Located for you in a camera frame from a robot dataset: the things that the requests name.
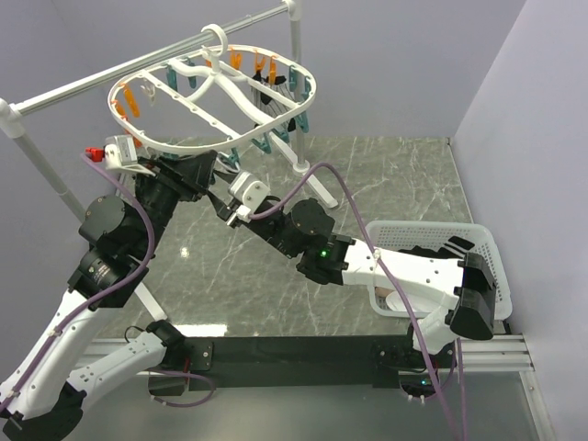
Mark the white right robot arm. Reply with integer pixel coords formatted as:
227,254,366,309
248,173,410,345
215,172,496,367

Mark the white metal drying rack stand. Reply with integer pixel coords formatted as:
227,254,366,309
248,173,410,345
0,0,339,322

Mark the white round clip hanger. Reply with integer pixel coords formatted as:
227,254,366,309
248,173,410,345
107,24,317,155

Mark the teal clothespin left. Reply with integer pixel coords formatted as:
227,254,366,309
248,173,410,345
166,65,178,92

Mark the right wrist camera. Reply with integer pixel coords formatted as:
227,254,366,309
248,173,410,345
227,171,270,226

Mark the white plastic laundry basket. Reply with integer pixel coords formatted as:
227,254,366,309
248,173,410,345
367,220,513,321

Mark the clear clothespin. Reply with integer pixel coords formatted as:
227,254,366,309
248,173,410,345
141,83,156,103

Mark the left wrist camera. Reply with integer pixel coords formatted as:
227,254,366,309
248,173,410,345
85,135,153,175

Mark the orange clothespin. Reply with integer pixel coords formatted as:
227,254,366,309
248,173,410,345
123,85,141,118
267,55,277,85
254,50,266,74
229,46,243,70

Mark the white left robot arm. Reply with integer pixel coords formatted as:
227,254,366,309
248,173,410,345
1,152,216,440

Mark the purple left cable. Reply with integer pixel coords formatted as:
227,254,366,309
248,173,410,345
0,153,217,414

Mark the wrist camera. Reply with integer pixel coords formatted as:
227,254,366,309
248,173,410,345
227,171,270,226
85,135,153,175

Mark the teal clothespin front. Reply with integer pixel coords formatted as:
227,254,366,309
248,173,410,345
251,134,272,154

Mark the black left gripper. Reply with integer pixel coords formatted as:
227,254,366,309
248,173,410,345
132,149,219,256

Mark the beige cloth in basket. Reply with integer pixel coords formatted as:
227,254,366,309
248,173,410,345
375,287,391,297

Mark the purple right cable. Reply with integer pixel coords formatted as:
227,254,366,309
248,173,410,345
250,163,469,441

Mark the teal clothespin being pinched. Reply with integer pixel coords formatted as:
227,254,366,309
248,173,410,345
219,148,241,170

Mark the purple cable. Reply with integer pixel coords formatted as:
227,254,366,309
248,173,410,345
250,163,469,441
0,153,217,414

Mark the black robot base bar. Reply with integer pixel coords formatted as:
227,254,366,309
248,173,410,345
158,335,434,398

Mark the teal clothespin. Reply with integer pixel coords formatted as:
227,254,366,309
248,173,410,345
251,134,272,154
166,65,178,92

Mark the black and white striped sock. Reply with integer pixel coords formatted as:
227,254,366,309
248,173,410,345
251,85,294,118

